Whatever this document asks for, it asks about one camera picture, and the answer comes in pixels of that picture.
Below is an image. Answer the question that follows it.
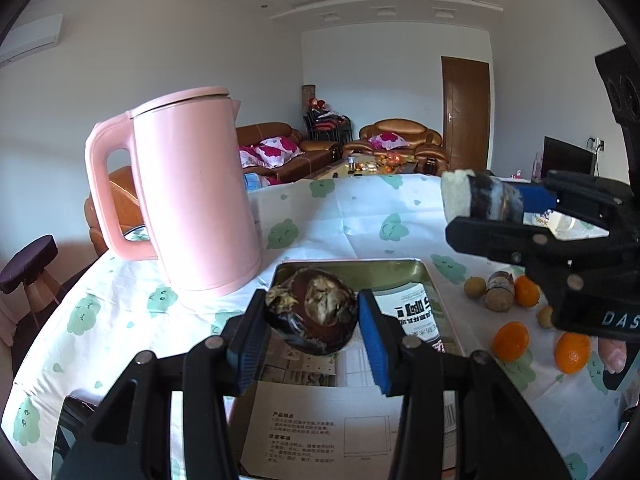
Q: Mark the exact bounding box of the cluttered coffee table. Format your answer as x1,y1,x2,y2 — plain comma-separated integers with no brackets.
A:
305,152,421,181

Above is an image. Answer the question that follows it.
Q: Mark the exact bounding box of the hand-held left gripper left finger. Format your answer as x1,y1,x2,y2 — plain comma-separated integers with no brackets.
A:
52,287,273,480

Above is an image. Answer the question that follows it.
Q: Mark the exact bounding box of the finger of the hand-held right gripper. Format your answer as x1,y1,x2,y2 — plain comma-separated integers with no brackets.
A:
445,212,626,306
520,170,633,233

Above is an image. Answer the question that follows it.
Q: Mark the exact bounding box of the pink floral pillow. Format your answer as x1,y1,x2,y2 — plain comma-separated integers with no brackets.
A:
367,131,408,153
239,144,271,169
256,136,304,169

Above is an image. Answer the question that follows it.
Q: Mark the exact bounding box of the blue checked cloth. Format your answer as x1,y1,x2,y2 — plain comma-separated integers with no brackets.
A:
243,172,281,192

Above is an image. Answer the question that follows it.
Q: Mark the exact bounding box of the person's right hand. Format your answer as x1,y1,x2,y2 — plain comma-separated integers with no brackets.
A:
597,337,629,374

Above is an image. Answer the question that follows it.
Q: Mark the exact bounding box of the orange mandarin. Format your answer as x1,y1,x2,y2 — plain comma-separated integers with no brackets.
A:
554,332,592,375
492,321,530,363
514,275,541,308

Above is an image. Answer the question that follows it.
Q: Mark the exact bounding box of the tall woven vase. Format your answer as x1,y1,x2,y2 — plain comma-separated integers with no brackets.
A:
301,84,317,131

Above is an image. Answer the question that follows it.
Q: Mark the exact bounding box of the white air conditioner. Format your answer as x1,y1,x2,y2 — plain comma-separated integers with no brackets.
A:
0,12,65,68

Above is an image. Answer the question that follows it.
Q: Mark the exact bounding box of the black monitor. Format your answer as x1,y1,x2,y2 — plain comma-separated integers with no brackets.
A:
542,136,596,181

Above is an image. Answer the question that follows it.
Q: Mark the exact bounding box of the metal tin tray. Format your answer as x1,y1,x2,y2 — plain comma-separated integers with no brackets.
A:
225,259,468,480

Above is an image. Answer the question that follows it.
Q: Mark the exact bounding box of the pink electric kettle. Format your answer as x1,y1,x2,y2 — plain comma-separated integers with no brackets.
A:
85,86,263,292

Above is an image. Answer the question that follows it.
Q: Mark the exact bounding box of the brown leather sofa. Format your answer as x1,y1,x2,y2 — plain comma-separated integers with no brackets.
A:
235,121,341,186

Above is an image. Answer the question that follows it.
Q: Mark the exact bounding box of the brown wooden door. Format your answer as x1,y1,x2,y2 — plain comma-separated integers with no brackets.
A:
441,56,491,171

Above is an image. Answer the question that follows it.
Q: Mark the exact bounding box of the stack of dark chairs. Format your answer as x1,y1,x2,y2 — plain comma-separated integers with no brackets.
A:
302,105,353,143

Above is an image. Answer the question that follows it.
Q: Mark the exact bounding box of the printed paper leaflet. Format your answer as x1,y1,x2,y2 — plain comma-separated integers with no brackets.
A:
240,282,463,480

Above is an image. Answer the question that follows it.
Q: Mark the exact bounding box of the small brown leather armchair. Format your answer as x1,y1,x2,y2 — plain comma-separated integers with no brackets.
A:
84,165,151,256

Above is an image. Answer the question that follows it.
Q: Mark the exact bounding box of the dark purple round stool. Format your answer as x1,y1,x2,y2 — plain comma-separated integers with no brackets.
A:
0,234,60,331

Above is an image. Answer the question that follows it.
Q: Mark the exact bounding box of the dark brown water chestnut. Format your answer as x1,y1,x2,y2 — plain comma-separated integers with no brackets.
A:
265,267,360,356

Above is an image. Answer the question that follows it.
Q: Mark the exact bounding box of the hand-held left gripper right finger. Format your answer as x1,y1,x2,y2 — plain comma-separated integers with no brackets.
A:
356,289,573,480

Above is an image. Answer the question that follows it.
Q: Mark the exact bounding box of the large brown leather armchair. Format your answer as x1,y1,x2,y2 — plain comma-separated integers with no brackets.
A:
342,118,446,176

